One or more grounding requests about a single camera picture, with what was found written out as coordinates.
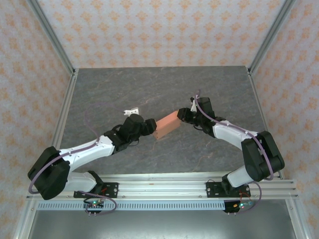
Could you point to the wide aluminium mounting rail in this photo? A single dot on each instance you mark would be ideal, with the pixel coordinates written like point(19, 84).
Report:
point(162, 191)

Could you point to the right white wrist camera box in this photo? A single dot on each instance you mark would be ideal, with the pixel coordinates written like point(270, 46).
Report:
point(194, 107)

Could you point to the aluminium table edge rail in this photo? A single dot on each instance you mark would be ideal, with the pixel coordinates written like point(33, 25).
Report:
point(162, 176)

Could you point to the aluminium frame leg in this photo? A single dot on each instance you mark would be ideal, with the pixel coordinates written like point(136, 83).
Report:
point(297, 224)
point(23, 224)

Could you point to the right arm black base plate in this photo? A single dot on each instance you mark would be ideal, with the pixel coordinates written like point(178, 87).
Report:
point(211, 189)

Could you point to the aluminium frame post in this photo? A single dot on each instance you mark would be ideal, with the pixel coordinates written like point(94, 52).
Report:
point(53, 37)
point(269, 37)

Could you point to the aluminium table side rail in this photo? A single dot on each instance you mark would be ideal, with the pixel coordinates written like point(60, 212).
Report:
point(258, 99)
point(67, 99)

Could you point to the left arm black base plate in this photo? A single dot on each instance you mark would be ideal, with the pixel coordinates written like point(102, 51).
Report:
point(112, 189)

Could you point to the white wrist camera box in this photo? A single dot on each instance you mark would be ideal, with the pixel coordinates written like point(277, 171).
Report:
point(194, 107)
point(134, 110)

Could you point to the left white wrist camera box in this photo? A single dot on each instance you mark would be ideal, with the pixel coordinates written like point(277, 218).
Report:
point(134, 110)

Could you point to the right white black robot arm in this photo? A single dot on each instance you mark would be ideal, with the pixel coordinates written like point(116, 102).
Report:
point(229, 134)

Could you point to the orange paper box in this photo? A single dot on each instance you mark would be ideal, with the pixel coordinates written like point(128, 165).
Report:
point(167, 125)

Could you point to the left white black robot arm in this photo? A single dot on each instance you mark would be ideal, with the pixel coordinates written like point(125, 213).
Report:
point(87, 154)

